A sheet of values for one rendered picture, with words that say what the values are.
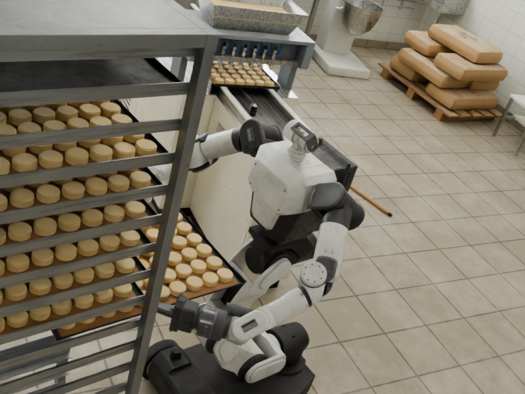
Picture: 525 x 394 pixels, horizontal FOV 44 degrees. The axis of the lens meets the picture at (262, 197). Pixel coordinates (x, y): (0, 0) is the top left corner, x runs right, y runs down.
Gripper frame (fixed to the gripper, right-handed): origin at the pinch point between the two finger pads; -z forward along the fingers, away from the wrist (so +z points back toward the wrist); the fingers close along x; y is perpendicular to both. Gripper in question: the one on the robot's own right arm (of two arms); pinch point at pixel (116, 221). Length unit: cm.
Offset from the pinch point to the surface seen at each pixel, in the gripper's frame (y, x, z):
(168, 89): 16, 70, -43
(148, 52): 12, 79, -47
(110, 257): 11, 25, -48
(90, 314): 9, 7, -50
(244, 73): 17, -6, 173
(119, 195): 11, 44, -48
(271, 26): 24, 24, 171
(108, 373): 15, -19, -44
